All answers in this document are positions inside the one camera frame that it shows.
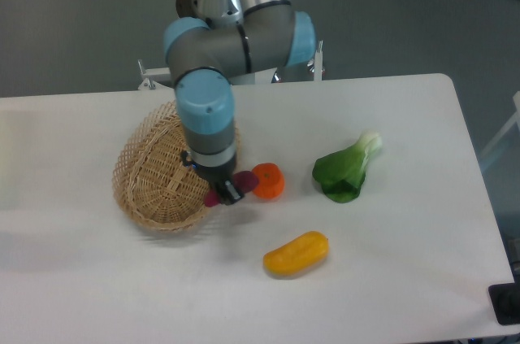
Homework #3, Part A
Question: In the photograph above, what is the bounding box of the yellow mango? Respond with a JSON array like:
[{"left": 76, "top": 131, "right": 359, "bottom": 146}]
[{"left": 263, "top": 231, "right": 329, "bottom": 277}]

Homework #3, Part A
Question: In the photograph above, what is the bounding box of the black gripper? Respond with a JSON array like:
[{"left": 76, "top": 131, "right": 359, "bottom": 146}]
[{"left": 180, "top": 150, "right": 245, "bottom": 206}]

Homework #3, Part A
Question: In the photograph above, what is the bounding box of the purple sweet potato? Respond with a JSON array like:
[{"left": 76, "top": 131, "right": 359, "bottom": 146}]
[{"left": 203, "top": 171, "right": 258, "bottom": 207}]

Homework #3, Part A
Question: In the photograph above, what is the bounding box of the green bok choy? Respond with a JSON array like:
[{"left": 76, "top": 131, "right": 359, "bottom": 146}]
[{"left": 312, "top": 130, "right": 382, "bottom": 203}]

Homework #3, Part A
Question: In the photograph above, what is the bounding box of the black device at table edge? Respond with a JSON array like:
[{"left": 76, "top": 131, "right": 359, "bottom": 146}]
[{"left": 488, "top": 282, "right": 519, "bottom": 325}]

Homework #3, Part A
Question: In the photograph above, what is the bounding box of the orange mandarin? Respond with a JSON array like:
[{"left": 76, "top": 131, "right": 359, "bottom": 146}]
[{"left": 252, "top": 163, "right": 285, "bottom": 199}]

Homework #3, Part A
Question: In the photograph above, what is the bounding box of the woven wicker basket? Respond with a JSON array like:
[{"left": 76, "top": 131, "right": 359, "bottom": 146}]
[{"left": 111, "top": 100, "right": 242, "bottom": 233}]

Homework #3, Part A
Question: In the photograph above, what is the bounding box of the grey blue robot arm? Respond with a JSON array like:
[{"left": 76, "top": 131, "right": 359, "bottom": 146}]
[{"left": 163, "top": 0, "right": 316, "bottom": 205}]

